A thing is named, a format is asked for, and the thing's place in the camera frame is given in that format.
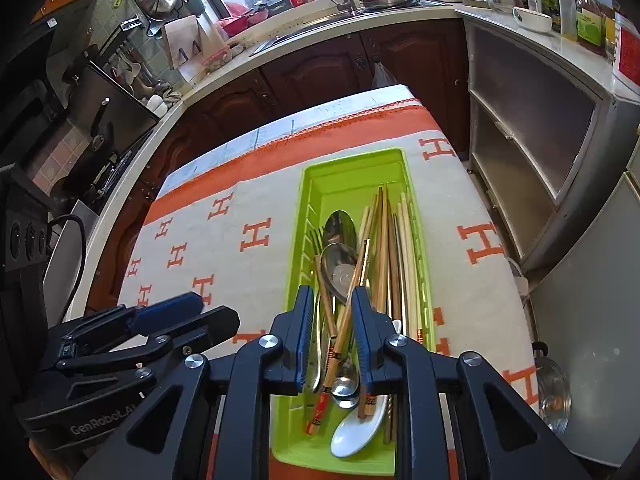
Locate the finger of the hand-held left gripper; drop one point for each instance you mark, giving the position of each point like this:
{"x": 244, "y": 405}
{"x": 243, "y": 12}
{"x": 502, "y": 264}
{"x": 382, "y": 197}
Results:
{"x": 167, "y": 310}
{"x": 215, "y": 322}

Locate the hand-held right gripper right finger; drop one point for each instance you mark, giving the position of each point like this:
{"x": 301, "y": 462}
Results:
{"x": 362, "y": 340}

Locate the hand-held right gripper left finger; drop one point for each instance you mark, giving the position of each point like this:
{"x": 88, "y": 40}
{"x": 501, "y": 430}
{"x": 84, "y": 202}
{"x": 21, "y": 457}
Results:
{"x": 305, "y": 340}

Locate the metal spoons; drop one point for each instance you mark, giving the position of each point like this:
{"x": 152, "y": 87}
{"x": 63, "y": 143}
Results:
{"x": 345, "y": 320}

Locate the small metal spoon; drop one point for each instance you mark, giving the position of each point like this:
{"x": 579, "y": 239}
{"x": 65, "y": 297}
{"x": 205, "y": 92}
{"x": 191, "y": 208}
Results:
{"x": 345, "y": 388}

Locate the large metal spoon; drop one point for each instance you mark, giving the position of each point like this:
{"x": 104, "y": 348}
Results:
{"x": 340, "y": 225}
{"x": 340, "y": 267}

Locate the pile of mixed chopsticks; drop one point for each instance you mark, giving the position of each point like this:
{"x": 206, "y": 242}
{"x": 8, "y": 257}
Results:
{"x": 410, "y": 260}

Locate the white ceramic soup spoon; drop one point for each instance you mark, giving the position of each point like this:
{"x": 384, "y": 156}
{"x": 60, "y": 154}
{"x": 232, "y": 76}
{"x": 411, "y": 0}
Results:
{"x": 352, "y": 435}

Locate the green plastic utensil tray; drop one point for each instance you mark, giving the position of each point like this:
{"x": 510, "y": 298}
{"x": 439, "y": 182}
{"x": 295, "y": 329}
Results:
{"x": 350, "y": 180}

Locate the hanging kitchen utensils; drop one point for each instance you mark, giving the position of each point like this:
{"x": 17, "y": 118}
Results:
{"x": 132, "y": 67}

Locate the orange and beige printed blanket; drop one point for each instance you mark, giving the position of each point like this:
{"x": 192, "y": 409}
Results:
{"x": 225, "y": 260}

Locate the stainless steel panel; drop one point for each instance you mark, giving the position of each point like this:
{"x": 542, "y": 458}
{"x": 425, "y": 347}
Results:
{"x": 55, "y": 282}

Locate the gas stove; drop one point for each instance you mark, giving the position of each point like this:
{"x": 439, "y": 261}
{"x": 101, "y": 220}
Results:
{"x": 100, "y": 170}

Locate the black power strip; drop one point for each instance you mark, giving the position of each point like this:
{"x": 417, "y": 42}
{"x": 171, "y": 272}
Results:
{"x": 27, "y": 240}

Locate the light patterned tablecloth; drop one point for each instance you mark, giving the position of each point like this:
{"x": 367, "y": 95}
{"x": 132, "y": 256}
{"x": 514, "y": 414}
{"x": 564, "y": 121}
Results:
{"x": 260, "y": 135}

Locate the glass pot lid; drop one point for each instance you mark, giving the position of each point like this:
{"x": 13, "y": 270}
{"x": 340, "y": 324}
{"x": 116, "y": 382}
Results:
{"x": 552, "y": 395}

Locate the white ceramic dishes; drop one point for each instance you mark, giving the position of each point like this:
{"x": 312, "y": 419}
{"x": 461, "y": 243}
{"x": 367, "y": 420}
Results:
{"x": 162, "y": 102}

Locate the black range hood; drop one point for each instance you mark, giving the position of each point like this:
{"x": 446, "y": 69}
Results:
{"x": 120, "y": 105}

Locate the pink lidded container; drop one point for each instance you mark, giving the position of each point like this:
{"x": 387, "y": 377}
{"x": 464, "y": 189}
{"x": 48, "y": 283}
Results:
{"x": 217, "y": 60}

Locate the hanging white plastic bag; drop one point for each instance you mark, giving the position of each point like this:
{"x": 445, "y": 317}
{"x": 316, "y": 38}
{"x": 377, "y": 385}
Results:
{"x": 384, "y": 77}

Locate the white cutting board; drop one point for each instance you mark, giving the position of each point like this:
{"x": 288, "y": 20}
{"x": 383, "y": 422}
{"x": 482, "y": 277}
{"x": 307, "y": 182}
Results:
{"x": 185, "y": 40}

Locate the silver storage cabinet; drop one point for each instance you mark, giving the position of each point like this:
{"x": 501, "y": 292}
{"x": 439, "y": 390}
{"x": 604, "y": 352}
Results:
{"x": 530, "y": 110}

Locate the red bowl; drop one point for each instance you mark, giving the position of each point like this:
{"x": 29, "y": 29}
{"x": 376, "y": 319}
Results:
{"x": 235, "y": 24}

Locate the steel sink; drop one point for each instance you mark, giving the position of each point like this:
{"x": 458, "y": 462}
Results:
{"x": 300, "y": 30}

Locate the white ceramic bowl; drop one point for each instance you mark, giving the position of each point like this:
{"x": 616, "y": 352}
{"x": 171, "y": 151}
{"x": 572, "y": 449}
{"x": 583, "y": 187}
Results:
{"x": 532, "y": 21}

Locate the clear plastic bottle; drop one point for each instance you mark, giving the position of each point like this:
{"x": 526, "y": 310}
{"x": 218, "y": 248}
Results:
{"x": 568, "y": 15}

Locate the green label bottle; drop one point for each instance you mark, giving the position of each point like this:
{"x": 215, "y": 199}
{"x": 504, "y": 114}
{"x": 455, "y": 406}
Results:
{"x": 590, "y": 25}

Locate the red label white canister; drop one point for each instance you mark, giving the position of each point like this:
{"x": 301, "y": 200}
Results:
{"x": 629, "y": 55}

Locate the yellow bottle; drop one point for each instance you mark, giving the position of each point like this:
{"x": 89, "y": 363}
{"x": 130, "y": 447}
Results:
{"x": 611, "y": 35}

